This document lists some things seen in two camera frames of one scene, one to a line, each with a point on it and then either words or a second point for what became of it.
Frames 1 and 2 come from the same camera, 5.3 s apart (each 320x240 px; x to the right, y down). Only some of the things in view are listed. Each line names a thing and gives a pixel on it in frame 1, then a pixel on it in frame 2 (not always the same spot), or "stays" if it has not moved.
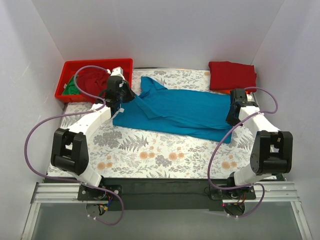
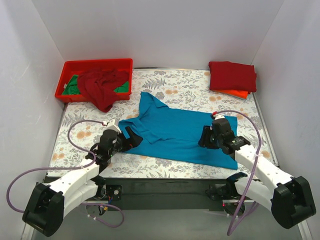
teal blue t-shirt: x=200 y=115 -> x=176 y=132
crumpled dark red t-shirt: x=93 y=81 stays
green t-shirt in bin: x=70 y=88 stays
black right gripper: x=231 y=118 -> x=208 y=139
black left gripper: x=127 y=94 -> x=126 y=142
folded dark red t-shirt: x=224 y=75 stays
